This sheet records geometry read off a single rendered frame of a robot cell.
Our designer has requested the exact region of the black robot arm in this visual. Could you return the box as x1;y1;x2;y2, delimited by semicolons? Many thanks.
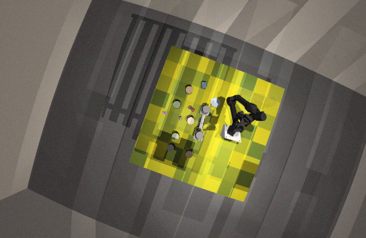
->
226;95;267;136

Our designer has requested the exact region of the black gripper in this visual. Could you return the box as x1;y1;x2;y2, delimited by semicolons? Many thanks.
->
233;114;253;132

